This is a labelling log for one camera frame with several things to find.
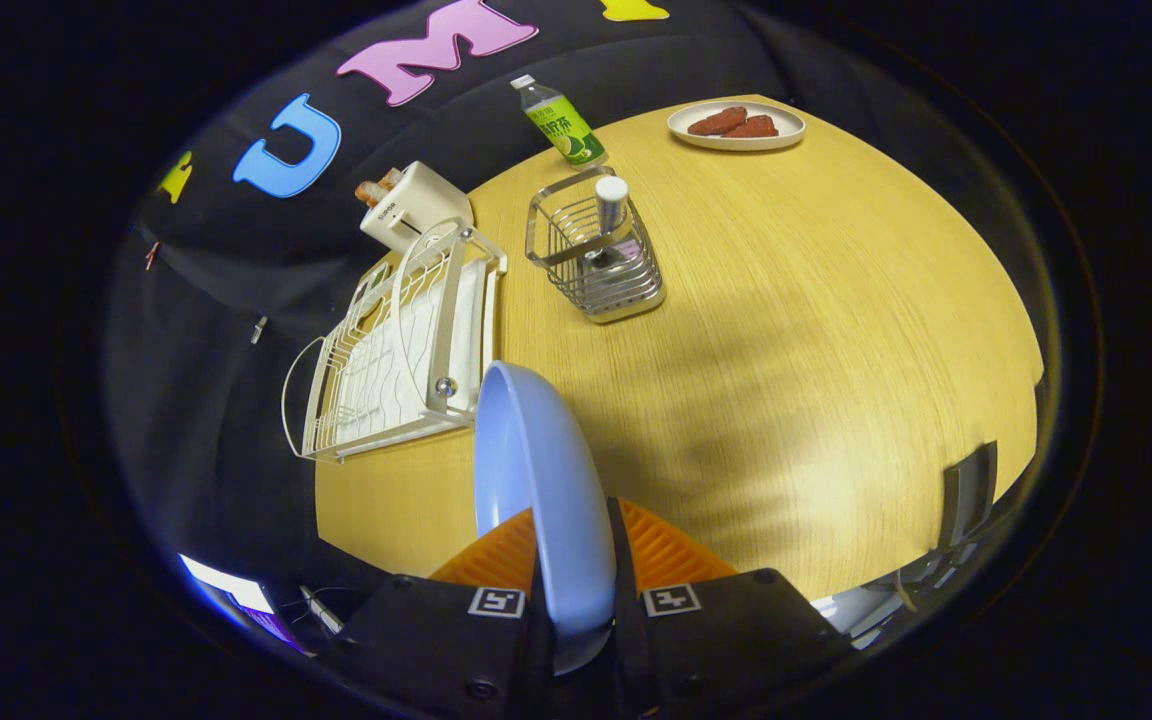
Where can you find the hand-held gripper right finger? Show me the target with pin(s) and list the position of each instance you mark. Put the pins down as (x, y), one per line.
(620, 570)

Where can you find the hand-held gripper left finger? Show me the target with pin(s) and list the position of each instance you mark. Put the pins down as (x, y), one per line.
(436, 640)

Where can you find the blue plate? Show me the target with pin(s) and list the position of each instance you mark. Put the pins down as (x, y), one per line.
(546, 480)

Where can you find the white oval sausage plate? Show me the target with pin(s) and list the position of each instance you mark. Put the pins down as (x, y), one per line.
(781, 128)

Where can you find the lit monitor screen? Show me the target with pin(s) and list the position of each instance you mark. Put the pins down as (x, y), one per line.
(231, 590)

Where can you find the dark chair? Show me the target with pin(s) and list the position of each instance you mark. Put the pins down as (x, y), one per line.
(966, 495)

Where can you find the white clip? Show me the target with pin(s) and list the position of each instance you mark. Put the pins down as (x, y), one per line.
(258, 329)

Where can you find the black backdrop cloth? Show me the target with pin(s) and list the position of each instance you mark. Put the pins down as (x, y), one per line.
(236, 300)

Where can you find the white toaster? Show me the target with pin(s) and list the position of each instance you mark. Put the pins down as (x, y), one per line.
(416, 205)

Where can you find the green label drink bottle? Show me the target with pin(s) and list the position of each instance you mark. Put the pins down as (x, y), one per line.
(561, 125)

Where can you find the toast slice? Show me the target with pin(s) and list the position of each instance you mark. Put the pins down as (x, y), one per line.
(391, 180)
(370, 194)

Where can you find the brown sausage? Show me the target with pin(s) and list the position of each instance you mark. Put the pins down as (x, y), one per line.
(716, 121)
(756, 127)

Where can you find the pink clip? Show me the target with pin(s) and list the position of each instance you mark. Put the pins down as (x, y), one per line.
(151, 255)

